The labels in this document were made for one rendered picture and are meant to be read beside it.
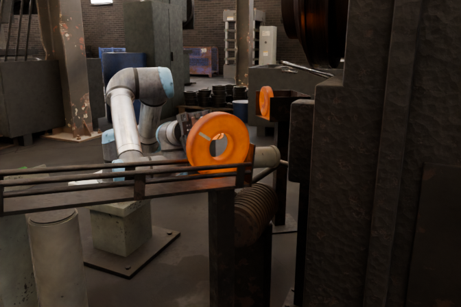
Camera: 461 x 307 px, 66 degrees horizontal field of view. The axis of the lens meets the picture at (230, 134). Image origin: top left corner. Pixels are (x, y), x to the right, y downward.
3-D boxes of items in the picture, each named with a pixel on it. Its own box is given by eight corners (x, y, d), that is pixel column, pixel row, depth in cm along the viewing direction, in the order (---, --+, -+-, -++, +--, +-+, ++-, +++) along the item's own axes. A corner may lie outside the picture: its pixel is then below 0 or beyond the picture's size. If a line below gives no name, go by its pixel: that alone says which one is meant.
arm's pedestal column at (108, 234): (60, 258, 164) (53, 205, 158) (119, 220, 200) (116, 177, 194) (129, 280, 149) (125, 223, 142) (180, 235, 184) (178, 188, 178)
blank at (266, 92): (267, 80, 186) (261, 80, 186) (276, 97, 175) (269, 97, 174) (263, 104, 196) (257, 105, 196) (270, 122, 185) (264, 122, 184)
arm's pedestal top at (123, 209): (67, 203, 160) (66, 195, 159) (116, 180, 189) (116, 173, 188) (123, 217, 147) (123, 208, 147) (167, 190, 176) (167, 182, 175)
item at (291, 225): (286, 210, 212) (291, 90, 195) (303, 231, 187) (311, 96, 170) (253, 213, 209) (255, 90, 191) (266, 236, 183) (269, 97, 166)
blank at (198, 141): (228, 188, 86) (221, 183, 89) (260, 133, 88) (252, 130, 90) (179, 162, 78) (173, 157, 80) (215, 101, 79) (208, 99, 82)
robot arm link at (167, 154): (150, 186, 110) (147, 151, 110) (186, 181, 114) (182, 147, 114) (154, 188, 103) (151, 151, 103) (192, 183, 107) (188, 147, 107)
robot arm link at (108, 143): (102, 155, 167) (99, 127, 164) (132, 152, 172) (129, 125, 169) (103, 162, 156) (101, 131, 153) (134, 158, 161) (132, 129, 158)
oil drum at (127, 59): (161, 117, 493) (158, 51, 472) (133, 125, 440) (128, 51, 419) (127, 114, 517) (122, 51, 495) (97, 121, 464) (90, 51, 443)
